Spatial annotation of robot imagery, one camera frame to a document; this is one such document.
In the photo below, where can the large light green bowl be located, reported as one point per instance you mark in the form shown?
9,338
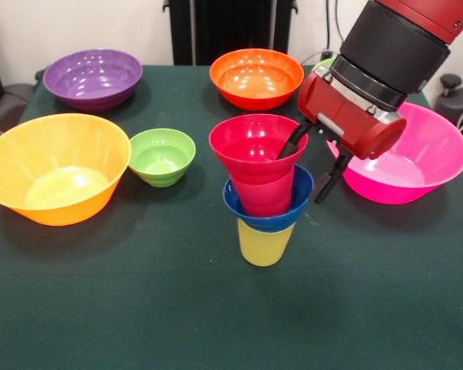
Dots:
324,63

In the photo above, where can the large yellow-orange bowl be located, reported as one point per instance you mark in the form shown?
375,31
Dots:
58,165

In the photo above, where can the yellow translucent cup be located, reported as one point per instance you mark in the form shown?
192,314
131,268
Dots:
264,246

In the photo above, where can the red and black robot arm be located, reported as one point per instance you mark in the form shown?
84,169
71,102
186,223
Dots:
401,46

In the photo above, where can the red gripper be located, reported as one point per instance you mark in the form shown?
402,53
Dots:
347,119

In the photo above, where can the red cup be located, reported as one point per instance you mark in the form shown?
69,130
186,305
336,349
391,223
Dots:
264,196

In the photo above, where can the dark green tablecloth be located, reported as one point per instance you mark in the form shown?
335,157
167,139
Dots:
231,308

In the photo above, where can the purple bowl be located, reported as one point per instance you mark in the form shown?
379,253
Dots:
92,77

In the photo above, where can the black power plug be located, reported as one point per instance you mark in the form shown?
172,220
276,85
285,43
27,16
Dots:
327,54

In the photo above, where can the large pink bowl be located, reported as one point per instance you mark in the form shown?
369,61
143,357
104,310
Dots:
428,162

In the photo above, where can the small green bowl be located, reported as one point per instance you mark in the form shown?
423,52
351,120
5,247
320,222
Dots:
162,158

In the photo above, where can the small blue bowl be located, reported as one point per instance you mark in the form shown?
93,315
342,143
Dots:
303,196

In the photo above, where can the black round base with knob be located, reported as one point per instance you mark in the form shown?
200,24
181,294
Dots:
459,104

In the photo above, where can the small black knob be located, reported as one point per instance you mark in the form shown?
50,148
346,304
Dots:
39,75

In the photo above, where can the small red bowl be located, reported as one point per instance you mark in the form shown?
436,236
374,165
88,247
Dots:
251,150

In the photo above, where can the orange bowl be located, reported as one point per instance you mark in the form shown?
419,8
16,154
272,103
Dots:
256,81

